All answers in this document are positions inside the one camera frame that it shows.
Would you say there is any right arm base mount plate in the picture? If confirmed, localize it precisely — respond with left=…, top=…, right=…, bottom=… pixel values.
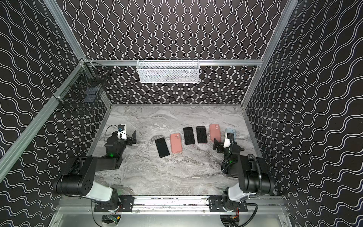
left=206, top=196, right=248, bottom=212

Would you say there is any aluminium front rail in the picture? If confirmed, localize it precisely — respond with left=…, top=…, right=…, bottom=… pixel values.
left=58, top=195, right=287, bottom=215

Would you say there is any black phone pink case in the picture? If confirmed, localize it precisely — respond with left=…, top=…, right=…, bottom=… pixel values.
left=155, top=138, right=170, bottom=158

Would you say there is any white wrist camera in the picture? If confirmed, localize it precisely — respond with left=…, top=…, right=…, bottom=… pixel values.
left=224, top=133, right=234, bottom=148
left=117, top=124, right=129, bottom=140

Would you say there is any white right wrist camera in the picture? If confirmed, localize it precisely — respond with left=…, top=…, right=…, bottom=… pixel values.
left=224, top=133, right=234, bottom=148

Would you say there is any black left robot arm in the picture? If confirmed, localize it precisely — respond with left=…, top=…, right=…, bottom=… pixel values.
left=54, top=129, right=137, bottom=212

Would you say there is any black wire basket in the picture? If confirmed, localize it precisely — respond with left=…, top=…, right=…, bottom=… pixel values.
left=58, top=62, right=111, bottom=115

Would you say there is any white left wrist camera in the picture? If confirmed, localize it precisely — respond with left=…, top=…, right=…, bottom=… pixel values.
left=117, top=124, right=129, bottom=140

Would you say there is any white wire basket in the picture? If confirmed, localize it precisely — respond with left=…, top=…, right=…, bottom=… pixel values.
left=136, top=59, right=200, bottom=84

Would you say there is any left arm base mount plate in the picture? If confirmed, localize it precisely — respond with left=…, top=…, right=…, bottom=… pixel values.
left=93, top=195, right=135, bottom=213

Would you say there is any black smartphone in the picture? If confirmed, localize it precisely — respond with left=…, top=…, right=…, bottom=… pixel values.
left=196, top=126, right=208, bottom=143

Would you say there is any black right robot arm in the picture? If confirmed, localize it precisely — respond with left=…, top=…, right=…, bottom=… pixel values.
left=213, top=139, right=274, bottom=212

